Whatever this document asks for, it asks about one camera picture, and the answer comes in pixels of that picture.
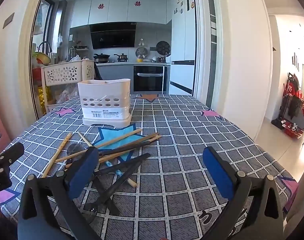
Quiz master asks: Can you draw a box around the black handled metal spoon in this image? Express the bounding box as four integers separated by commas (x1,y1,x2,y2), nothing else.
84,164,141,215

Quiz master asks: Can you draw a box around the ridged bamboo chopstick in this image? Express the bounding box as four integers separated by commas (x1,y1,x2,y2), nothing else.
42,133,72,178

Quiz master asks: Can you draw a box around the pale thin bamboo chopstick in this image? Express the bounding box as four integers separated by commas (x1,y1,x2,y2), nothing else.
77,132,92,147

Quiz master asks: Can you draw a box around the long light wooden chopstick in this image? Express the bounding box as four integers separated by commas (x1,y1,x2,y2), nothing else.
55,128,142,163

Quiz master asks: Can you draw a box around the black chopstick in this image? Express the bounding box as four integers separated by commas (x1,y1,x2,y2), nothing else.
93,153,151,176

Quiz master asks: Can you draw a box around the blue patterned handle chopstick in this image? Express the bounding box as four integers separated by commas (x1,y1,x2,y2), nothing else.
105,161,137,188

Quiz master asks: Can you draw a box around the grey checkered tablecloth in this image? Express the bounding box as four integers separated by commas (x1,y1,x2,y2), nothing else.
1,95,293,239

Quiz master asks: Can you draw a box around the white plastic utensil holder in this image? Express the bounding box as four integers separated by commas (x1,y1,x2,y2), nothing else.
78,79,131,128

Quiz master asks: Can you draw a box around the white perforated storage cart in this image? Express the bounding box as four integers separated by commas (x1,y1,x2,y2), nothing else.
40,59,95,113

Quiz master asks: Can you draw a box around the white refrigerator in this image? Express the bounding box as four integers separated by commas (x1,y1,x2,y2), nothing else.
169,0,196,95

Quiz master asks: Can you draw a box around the black built-in oven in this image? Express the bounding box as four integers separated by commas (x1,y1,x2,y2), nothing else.
133,66,167,92

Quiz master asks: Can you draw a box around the black range hood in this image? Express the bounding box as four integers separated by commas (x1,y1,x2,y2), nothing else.
90,22,136,49

